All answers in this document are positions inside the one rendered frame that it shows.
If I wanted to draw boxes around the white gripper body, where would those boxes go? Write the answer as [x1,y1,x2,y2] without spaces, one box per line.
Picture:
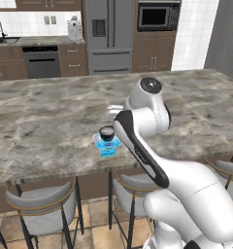
[106,104,126,123]

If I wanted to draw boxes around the blue square yogurt container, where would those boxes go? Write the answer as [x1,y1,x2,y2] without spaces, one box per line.
[92,131,122,159]

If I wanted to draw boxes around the brown drawer unit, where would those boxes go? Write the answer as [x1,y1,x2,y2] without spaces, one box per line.
[57,43,88,78]

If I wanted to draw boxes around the brown cupboards under microwave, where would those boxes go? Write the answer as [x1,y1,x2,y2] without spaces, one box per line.
[131,31,178,74]

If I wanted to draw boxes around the grey steel fridge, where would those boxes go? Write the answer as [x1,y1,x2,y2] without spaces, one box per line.
[83,0,136,77]

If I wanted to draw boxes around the grey bar stool with backrest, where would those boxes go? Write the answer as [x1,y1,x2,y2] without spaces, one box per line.
[4,176,85,249]
[108,170,165,249]
[202,158,233,202]

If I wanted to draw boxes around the dark grey dishwasher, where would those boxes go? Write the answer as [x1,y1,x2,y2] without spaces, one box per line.
[21,45,62,80]

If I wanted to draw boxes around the white coffee machine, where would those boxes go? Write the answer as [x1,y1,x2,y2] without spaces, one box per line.
[66,16,84,42]

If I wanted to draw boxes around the black built-in microwave oven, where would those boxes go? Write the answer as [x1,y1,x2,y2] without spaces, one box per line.
[136,0,183,33]

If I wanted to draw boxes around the brown base cupboards under sink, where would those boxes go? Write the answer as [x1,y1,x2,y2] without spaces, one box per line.
[0,45,29,82]

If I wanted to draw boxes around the dark kitchen sink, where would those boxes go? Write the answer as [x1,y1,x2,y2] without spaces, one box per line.
[0,36,21,45]

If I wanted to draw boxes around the brown wall cupboards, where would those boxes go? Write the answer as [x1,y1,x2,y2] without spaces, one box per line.
[15,0,84,13]

